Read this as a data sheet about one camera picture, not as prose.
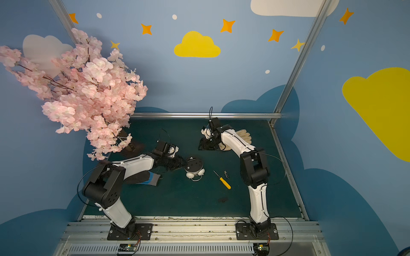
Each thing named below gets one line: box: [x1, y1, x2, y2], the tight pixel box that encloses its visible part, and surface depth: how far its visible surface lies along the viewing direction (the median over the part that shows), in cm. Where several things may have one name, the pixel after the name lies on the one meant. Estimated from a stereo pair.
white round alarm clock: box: [184, 156, 205, 181], surface depth 93 cm
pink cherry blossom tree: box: [0, 28, 148, 160], surface depth 65 cm
